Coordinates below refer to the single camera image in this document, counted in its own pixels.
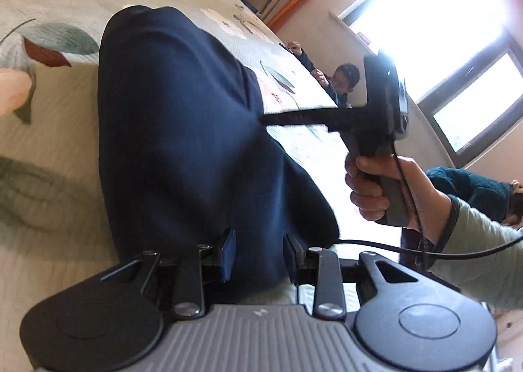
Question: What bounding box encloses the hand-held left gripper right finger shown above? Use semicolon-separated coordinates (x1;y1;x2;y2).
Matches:
283;233;430;317

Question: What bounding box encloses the black cable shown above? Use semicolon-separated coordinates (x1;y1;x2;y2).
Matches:
297;139;523;301

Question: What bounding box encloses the person's right forearm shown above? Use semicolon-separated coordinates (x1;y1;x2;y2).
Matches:
416;195;523;312

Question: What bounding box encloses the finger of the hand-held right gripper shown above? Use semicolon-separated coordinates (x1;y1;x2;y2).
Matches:
259;107;356;131

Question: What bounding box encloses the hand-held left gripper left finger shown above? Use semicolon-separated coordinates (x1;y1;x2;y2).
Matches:
100;228;238;317

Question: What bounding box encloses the bed with floral bedspread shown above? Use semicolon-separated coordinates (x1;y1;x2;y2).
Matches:
0;0;403;315

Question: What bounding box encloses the navy blue zip hoodie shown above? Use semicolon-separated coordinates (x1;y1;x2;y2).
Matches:
97;6;341;305

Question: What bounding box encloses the window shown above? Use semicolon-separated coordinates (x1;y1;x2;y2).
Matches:
329;0;523;170

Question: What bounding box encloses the person's right hand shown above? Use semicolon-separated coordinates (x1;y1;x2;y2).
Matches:
344;154;452;226

